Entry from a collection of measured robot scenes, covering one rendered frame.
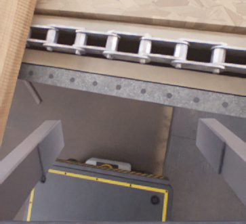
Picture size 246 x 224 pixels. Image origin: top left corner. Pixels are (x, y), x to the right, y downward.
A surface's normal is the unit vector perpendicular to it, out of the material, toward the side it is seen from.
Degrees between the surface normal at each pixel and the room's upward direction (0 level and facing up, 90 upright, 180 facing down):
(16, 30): 31
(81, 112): 0
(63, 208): 0
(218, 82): 0
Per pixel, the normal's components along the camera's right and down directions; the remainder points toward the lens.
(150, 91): -0.15, -0.11
